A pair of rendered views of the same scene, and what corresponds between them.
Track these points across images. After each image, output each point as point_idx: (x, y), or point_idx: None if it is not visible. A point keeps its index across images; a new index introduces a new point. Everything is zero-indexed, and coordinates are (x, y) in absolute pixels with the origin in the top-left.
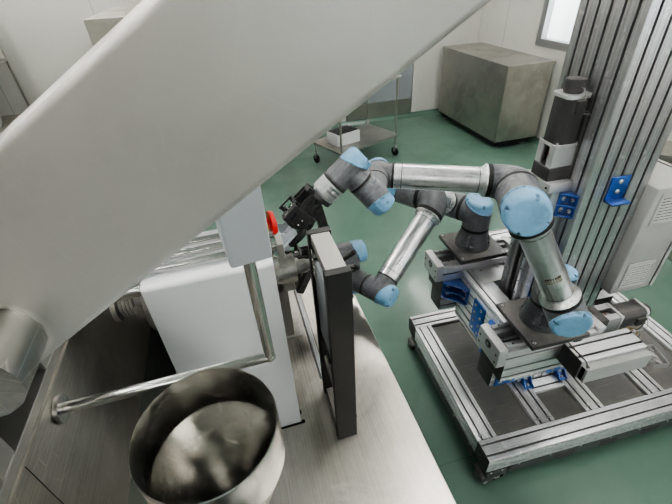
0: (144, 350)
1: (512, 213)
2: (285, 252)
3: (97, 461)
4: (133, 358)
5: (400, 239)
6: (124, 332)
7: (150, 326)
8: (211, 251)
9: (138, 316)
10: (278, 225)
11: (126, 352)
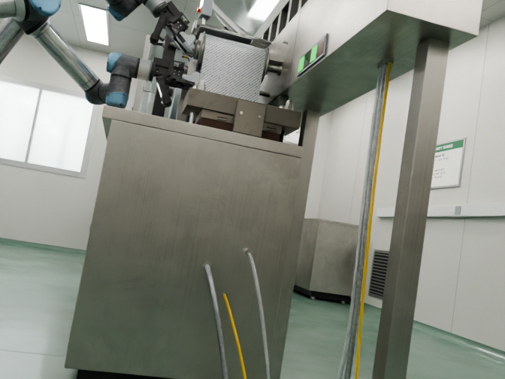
0: (262, 103)
1: None
2: (181, 68)
3: None
4: (260, 95)
5: (73, 49)
6: (264, 81)
7: (267, 102)
8: (222, 35)
9: (268, 86)
10: (189, 36)
11: (261, 89)
